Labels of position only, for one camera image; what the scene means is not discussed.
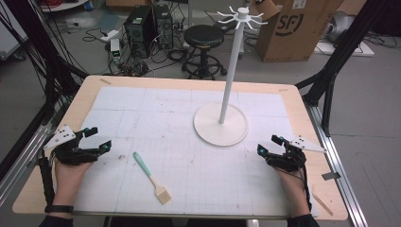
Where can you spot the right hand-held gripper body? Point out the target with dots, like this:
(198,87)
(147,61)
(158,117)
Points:
(288,159)

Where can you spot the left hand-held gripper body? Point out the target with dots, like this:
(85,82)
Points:
(67,155)

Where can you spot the person's left hand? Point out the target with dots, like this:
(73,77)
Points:
(68,178)

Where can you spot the person's right hand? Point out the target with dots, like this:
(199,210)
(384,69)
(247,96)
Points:
(293,186)

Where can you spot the grey tape piece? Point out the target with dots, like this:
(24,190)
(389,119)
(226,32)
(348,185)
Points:
(331,176)

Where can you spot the beige tape strip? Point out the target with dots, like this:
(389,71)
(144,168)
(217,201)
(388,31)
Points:
(105,81)
(283,90)

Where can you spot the black wristband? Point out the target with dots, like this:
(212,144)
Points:
(58,208)

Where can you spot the white grid mat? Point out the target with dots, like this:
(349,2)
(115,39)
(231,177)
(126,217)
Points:
(164,126)

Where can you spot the white hook stand rack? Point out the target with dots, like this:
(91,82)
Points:
(231,69)

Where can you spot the small device with green display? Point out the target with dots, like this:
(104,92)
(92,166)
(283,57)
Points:
(115,50)

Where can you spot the white power strip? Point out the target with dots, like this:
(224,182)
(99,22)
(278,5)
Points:
(110,35)

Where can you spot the large cardboard box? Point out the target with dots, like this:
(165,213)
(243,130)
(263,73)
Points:
(293,39)

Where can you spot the white flat board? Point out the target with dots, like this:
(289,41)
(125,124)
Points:
(346,50)

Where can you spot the large black computer tower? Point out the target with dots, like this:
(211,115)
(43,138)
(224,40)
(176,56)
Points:
(140,28)

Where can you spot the black round stool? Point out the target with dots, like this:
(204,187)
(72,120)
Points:
(204,35)

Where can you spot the white round table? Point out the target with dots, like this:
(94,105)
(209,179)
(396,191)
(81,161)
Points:
(63,5)

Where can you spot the slim black computer tower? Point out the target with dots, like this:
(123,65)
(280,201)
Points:
(164,25)

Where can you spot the grey rounded appliance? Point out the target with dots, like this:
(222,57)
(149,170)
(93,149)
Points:
(341,25)

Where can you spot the aluminium rail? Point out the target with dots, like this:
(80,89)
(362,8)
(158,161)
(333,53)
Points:
(22,167)
(337,164)

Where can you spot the black metal frame stand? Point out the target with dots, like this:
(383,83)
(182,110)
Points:
(47,63)
(340,50)

